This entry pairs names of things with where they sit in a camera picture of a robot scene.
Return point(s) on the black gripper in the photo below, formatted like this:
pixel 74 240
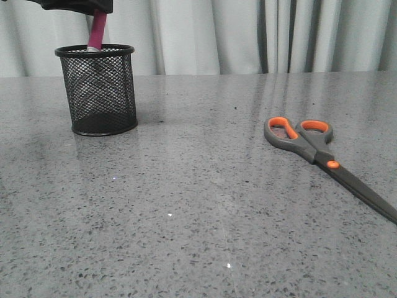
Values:
pixel 87 7

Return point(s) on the pink white pen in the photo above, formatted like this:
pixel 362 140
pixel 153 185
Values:
pixel 97 32

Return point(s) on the grey orange handled scissors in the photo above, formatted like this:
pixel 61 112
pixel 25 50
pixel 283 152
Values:
pixel 310 139

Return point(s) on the black mesh pen cup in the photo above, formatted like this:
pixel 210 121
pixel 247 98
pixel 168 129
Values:
pixel 99 88

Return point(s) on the grey pleated curtain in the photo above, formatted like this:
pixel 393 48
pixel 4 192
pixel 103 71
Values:
pixel 210 37

